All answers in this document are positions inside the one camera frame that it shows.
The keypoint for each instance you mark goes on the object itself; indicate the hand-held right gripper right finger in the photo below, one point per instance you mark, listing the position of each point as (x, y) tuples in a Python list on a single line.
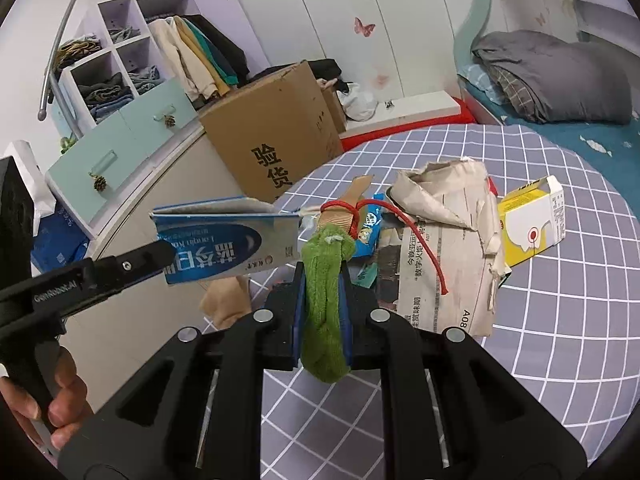
[(346, 325)]

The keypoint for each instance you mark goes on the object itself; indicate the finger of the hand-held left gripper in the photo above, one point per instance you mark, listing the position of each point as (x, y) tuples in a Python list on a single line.
[(130, 266)]

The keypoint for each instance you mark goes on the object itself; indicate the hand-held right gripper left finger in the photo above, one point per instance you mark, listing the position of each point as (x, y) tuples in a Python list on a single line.
[(298, 310)]

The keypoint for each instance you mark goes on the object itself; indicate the green sock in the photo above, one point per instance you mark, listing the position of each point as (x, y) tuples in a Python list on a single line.
[(325, 310)]

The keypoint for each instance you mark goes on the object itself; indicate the blue white toothpaste box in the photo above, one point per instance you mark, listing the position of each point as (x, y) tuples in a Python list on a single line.
[(225, 245)]

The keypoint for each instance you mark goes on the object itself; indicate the large cardboard box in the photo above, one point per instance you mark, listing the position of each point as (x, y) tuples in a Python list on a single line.
[(270, 125)]

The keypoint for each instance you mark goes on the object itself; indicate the person's left hand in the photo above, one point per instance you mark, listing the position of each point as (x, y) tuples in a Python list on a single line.
[(67, 410)]

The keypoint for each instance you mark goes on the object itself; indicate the beige stocking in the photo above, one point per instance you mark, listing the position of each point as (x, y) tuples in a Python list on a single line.
[(227, 302)]

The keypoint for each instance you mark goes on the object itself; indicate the blue plastic bag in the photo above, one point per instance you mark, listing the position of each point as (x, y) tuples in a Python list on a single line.
[(55, 250)]

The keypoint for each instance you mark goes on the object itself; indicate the white cabinet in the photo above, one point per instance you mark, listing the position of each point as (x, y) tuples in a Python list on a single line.
[(165, 190)]

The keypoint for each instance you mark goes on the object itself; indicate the pine cone drawer pull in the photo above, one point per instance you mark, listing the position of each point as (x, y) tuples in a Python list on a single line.
[(100, 183), (170, 120)]

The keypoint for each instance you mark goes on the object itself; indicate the blue snack wrapper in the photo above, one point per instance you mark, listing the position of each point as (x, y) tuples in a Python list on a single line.
[(372, 220)]

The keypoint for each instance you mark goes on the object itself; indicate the crumpled newspaper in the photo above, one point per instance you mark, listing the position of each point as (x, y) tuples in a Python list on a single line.
[(440, 260)]

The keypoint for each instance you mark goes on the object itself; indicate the tan wooden comb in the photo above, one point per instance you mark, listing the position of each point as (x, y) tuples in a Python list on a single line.
[(350, 192)]

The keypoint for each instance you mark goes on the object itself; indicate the light teal drawer cabinet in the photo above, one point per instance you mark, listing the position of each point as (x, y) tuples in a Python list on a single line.
[(140, 130)]

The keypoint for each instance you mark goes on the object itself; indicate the white paper bag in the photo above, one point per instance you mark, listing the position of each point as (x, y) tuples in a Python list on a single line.
[(22, 160)]

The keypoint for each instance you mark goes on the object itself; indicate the folded dark clothes pile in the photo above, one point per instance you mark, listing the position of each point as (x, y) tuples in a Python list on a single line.
[(107, 92)]

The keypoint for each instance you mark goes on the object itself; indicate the red mat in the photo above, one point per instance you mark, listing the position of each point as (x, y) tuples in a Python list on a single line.
[(390, 132)]

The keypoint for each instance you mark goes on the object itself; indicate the yellow white carton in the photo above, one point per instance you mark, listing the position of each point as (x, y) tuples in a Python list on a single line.
[(525, 230)]

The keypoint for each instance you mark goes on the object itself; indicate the grey checked tablecloth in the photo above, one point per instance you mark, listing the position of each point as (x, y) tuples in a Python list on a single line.
[(550, 335)]

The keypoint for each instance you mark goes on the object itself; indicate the beige hanging garment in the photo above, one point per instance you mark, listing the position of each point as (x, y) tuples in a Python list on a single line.
[(172, 55)]

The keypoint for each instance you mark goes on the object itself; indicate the mustard hanging garment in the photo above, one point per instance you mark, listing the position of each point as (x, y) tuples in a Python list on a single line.
[(200, 55)]

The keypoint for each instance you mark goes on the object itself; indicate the olive patterned folded cloth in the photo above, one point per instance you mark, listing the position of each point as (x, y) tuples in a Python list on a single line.
[(75, 50)]

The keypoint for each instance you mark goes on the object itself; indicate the white platform step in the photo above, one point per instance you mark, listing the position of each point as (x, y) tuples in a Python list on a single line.
[(415, 105)]

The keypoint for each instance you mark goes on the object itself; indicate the teal hanging garment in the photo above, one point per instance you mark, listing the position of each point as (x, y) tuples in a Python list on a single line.
[(212, 47)]

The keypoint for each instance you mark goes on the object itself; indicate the black clothing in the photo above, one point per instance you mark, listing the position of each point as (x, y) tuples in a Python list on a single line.
[(325, 67)]

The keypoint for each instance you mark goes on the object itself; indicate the pale pink butterfly sticker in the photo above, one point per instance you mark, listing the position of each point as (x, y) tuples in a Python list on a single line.
[(382, 80)]

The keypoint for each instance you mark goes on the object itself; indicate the black hanging garment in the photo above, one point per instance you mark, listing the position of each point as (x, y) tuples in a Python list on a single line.
[(225, 40)]

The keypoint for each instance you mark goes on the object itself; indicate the white shelf unit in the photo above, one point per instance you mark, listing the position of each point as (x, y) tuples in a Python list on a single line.
[(125, 15)]

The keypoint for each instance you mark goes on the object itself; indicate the teal bed sheet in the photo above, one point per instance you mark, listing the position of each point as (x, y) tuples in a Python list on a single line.
[(590, 150)]

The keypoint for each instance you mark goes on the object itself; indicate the grey blanket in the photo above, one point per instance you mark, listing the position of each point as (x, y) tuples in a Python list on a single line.
[(550, 75)]

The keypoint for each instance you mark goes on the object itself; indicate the curved metal rail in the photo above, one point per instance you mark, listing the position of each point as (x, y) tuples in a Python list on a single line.
[(52, 65)]

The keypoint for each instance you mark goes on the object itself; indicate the pink butterfly wall sticker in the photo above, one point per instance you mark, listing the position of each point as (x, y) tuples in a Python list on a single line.
[(364, 26)]

